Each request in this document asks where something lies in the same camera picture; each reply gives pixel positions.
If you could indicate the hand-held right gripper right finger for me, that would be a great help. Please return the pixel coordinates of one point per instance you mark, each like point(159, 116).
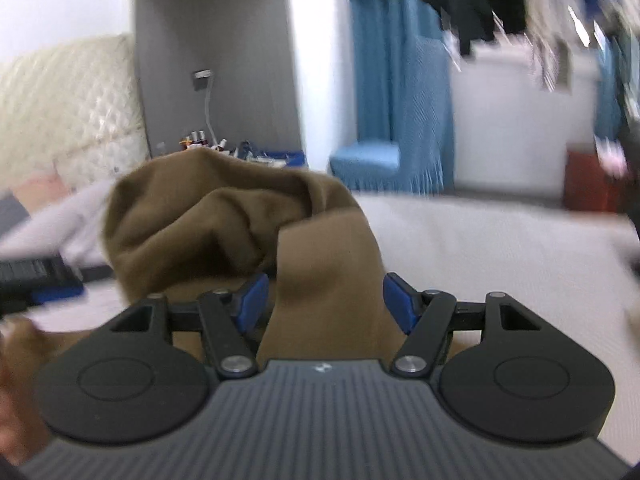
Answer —
point(402, 305)

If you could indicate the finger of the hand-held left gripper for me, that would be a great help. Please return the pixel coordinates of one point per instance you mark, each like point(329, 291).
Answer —
point(70, 287)

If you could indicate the blue curtain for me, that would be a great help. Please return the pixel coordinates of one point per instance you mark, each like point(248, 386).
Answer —
point(380, 60)

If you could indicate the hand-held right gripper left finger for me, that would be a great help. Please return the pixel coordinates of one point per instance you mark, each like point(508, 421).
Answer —
point(252, 305)

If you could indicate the striped hanging shirt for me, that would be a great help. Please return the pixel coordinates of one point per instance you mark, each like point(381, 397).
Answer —
point(547, 60)

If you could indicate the cream quilted headboard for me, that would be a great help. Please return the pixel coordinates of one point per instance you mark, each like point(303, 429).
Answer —
point(65, 110)

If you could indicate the light grey quilt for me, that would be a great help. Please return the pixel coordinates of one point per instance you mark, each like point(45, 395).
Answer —
point(70, 227)

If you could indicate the bed with white sheet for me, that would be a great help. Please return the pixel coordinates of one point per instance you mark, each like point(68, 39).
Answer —
point(500, 260)

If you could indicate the patchwork pillow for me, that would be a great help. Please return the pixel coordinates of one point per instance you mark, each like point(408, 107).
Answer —
point(37, 189)

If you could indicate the teal hanging garment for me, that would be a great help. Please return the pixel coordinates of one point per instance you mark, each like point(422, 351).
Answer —
point(610, 95)

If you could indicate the dark red box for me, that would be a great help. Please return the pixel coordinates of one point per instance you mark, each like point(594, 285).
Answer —
point(592, 180)

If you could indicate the brown hoodie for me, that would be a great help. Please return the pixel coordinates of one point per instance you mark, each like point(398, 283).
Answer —
point(225, 220)

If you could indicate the blue covered chair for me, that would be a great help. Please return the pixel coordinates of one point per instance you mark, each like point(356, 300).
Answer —
point(400, 135)

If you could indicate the person's left hand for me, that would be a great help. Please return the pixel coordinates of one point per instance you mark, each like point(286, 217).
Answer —
point(17, 390)

